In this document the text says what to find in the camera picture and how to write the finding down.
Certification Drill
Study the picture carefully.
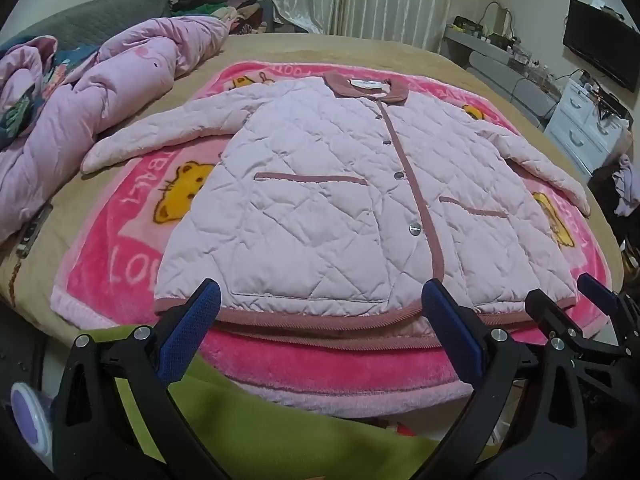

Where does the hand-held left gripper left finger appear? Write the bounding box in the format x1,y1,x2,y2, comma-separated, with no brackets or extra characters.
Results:
50,277,236,480

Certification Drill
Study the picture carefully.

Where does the grey desk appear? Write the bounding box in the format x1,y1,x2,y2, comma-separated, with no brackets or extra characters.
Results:
440,25,511,68

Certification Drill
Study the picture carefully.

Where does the dark patterned cloth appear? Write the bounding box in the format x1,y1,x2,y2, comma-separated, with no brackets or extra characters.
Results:
0,35,101,151

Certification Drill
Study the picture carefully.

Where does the pink quilted jacket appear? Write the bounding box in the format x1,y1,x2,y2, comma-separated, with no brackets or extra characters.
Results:
81,72,592,351

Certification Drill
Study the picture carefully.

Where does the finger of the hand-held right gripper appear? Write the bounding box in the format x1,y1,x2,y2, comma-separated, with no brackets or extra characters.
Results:
577,272,640,361
524,287,585,349

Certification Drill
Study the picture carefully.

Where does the person's green clothing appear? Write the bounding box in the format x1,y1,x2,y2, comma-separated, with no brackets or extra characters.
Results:
85,325,441,480

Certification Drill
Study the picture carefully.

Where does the bed with beige sheet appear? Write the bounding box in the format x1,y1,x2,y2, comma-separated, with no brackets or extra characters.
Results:
0,32,626,356

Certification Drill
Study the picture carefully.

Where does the black television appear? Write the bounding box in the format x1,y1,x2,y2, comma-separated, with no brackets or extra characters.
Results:
562,0,640,93

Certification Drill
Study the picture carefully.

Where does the grey quilted pillow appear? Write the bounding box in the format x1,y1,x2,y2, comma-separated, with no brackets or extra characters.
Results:
0,0,173,53

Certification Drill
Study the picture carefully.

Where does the pile of clothes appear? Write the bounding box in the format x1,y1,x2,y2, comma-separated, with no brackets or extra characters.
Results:
170,0,266,36

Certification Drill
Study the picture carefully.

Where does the pink duvet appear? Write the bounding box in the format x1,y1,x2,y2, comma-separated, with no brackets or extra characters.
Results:
0,16,231,241

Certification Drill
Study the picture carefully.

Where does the purple cloth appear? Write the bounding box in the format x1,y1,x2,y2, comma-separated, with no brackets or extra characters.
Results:
612,154,640,218

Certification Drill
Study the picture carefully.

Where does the pink printed blanket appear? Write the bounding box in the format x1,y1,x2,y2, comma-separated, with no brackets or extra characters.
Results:
50,60,613,418

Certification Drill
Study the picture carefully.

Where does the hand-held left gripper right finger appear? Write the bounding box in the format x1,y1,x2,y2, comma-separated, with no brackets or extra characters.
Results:
415,279,596,480

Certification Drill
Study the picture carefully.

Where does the white drawer cabinet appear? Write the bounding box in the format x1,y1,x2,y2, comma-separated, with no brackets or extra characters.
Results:
545,80,633,181

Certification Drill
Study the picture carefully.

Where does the purple slipper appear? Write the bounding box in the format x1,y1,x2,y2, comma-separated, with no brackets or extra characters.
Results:
10,380,56,466

